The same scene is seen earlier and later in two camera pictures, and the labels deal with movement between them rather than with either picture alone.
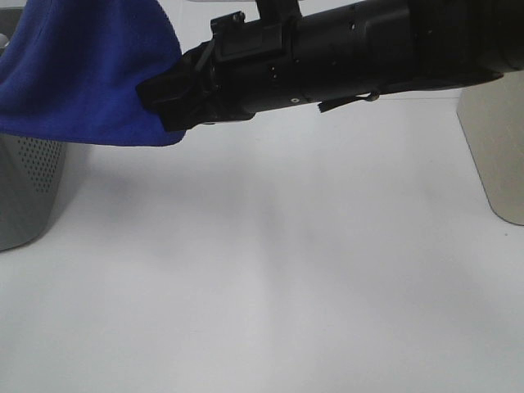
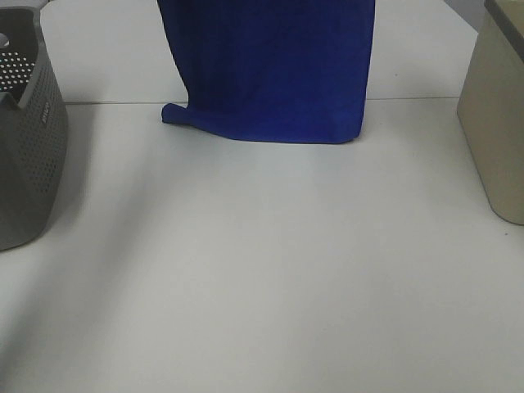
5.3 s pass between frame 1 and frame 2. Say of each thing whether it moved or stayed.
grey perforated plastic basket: stayed
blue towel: moved
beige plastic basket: stayed
